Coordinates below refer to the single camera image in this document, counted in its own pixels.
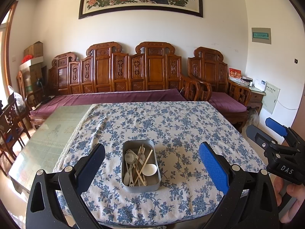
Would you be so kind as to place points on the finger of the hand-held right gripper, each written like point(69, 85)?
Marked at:
point(276, 126)
point(256, 133)

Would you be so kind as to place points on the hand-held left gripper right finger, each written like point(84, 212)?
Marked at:
point(214, 167)

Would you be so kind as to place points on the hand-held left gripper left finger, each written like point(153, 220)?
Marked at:
point(91, 165)

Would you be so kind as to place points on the brown wooden chopstick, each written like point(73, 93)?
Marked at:
point(139, 171)

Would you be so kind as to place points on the beige fork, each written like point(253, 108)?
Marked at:
point(141, 149)

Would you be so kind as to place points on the light bamboo chopstick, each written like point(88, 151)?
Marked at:
point(143, 180)
point(147, 158)

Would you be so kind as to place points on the metal tin box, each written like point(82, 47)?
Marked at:
point(140, 189)

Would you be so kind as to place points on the white ceramic spoon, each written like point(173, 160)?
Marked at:
point(150, 169)

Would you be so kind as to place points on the person's right hand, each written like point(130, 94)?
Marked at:
point(296, 202)

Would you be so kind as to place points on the grey fluffy thing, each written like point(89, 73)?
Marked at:
point(253, 118)

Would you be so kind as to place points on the wooden side table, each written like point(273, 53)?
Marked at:
point(256, 97)

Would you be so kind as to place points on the purple armchair cushion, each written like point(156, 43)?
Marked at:
point(226, 101)

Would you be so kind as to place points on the white desk device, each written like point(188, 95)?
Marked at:
point(259, 84)

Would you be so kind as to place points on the red card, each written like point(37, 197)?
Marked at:
point(235, 73)

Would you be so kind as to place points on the long purple sofa cushion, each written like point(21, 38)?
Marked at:
point(95, 99)

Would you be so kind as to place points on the blue floral tablecloth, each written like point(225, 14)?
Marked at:
point(154, 119)

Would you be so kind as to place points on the carved wooden armchair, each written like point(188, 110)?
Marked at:
point(209, 66)

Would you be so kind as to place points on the wooden dining chair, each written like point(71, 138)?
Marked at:
point(12, 119)
point(4, 148)

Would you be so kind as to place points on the black desk lamp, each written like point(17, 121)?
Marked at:
point(41, 83)

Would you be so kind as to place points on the carved wooden sofa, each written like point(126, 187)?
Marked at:
point(102, 69)

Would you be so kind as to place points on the clear plastic bag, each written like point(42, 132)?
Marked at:
point(16, 96)

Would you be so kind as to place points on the stack of cardboard boxes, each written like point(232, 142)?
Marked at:
point(34, 78)

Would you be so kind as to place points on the white flat box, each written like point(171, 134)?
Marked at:
point(32, 63)

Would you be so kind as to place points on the red decoration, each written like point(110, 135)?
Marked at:
point(26, 58)

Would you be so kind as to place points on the brown cardboard box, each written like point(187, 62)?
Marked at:
point(33, 49)

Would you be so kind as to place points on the white wall cabinet door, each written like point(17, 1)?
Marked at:
point(271, 97)

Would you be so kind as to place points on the green wall electric panel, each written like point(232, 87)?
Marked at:
point(261, 35)

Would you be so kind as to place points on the wooden door frame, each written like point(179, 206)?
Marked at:
point(10, 40)

